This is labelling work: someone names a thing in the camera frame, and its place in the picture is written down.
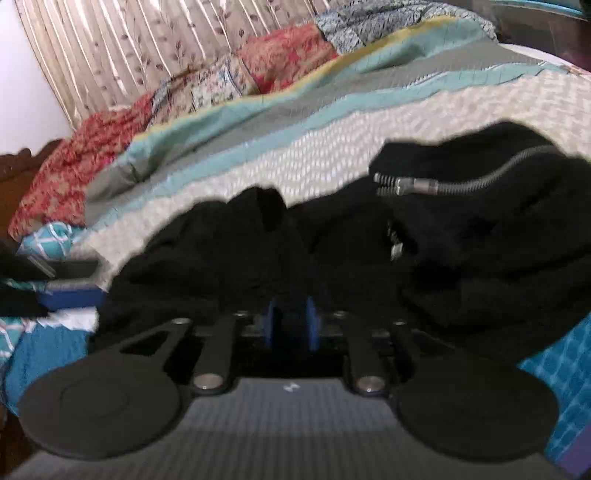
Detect grey braided cable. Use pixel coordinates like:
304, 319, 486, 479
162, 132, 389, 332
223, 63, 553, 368
372, 144, 562, 198

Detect black pants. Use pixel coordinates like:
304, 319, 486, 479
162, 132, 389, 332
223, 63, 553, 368
88, 122, 590, 363

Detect red floral patchwork quilt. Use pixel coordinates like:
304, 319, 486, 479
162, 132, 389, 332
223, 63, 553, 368
7, 1, 497, 240

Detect striped patterned bed comforter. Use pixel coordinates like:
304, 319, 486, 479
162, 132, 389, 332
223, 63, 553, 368
0, 13, 591, 467

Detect teal lattice pattern pillow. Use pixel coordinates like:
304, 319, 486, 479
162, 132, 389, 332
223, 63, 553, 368
17, 221, 86, 260

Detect beige leaf pattern curtain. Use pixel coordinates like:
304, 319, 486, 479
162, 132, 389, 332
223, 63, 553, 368
15, 0, 341, 129

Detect carved wooden headboard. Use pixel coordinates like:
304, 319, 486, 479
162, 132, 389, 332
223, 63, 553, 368
0, 139, 62, 237

